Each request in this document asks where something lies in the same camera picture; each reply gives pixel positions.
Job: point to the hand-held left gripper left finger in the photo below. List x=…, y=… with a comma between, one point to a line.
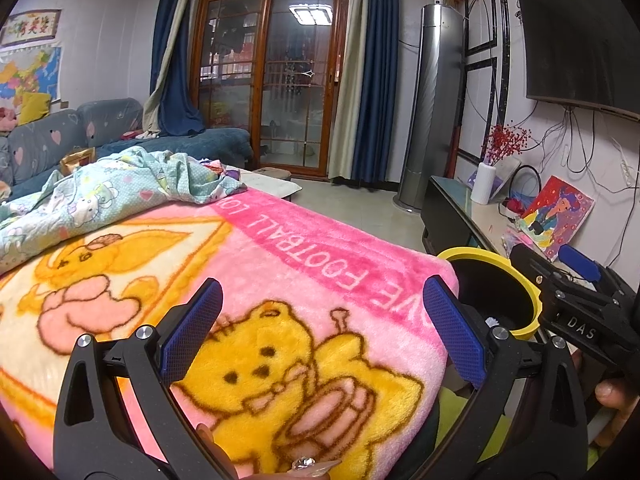
x=192, y=330

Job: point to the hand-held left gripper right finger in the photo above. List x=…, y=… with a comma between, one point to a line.
x=455, y=330

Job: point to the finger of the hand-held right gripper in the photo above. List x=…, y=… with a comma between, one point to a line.
x=532, y=265
x=580, y=260

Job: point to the black bin with yellow rim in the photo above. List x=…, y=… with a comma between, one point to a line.
x=480, y=255

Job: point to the person's right hand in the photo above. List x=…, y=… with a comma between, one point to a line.
x=615, y=395

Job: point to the person's left hand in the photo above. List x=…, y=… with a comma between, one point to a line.
x=215, y=447

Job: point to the colourful bead box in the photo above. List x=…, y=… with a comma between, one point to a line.
x=515, y=240

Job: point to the colourful portrait painting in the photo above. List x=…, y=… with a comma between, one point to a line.
x=560, y=210

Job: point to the yellow green cloth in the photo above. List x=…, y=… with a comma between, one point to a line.
x=465, y=420

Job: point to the white board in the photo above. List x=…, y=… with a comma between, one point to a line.
x=507, y=177

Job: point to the white vase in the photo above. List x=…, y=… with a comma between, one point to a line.
x=483, y=185

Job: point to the dark television cabinet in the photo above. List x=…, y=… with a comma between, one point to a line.
x=450, y=215

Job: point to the white power strip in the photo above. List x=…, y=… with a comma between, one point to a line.
x=625, y=170

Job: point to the pink cartoon blanket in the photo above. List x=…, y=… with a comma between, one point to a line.
x=280, y=260

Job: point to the red berry branches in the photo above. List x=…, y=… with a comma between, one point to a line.
x=507, y=142

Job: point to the purple bag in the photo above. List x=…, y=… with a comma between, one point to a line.
x=233, y=174

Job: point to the light blue cartoon quilt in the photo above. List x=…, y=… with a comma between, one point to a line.
x=100, y=195

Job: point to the white coffee table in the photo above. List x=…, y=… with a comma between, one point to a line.
x=280, y=190

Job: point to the red snack packet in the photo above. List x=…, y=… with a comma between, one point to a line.
x=212, y=164

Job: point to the round ottoman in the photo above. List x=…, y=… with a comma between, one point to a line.
x=272, y=172

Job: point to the silver tower air conditioner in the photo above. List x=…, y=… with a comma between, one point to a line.
x=432, y=105

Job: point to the gold box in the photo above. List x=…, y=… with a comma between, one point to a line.
x=77, y=160

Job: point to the black television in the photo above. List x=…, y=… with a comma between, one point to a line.
x=575, y=35

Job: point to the beige curtain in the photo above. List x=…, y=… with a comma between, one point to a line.
x=160, y=95
x=347, y=120

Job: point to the blue grey sofa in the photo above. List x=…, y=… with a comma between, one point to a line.
x=50, y=135

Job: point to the blue curtain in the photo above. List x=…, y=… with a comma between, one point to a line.
x=175, y=70
x=375, y=70

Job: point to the wooden sliding glass door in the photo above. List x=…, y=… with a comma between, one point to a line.
x=280, y=85

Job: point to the yellow cushion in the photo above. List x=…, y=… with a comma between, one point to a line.
x=34, y=107

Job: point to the pink clothes pile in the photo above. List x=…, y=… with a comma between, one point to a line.
x=7, y=120

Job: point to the country map poster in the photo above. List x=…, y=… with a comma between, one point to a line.
x=30, y=72

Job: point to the framed embroidery picture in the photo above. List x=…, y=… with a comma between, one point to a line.
x=32, y=27

